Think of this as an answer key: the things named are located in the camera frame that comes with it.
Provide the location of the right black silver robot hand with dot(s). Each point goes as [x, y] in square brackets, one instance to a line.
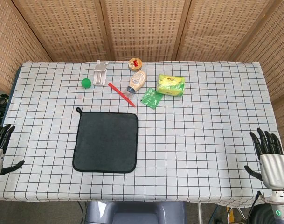
[275, 170]

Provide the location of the dark grey yellow cloth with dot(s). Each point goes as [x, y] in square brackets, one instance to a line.
[105, 142]

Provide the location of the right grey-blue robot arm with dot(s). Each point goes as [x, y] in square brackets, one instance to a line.
[280, 200]

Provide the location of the white table leg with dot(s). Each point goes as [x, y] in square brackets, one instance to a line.
[199, 213]

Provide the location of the white checked tablecloth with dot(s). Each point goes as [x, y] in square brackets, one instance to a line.
[190, 140]

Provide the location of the green ball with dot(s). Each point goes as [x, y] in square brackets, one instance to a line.
[86, 83]

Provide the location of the white plastic clip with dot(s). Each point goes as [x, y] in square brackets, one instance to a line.
[100, 73]

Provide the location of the yellow-green tissue pack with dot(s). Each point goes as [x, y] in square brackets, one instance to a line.
[171, 84]

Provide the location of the red pen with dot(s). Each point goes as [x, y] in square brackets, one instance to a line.
[122, 95]

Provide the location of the green sachet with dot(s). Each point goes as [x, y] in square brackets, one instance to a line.
[151, 98]

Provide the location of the grey-blue robot torso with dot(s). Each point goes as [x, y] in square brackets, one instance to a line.
[134, 213]

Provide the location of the beige sauce squeeze bottle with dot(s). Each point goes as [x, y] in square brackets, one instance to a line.
[137, 81]

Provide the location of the woven wooden folding screen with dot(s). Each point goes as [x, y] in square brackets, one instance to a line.
[141, 28]

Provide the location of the metal stool frame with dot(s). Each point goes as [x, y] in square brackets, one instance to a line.
[235, 215]

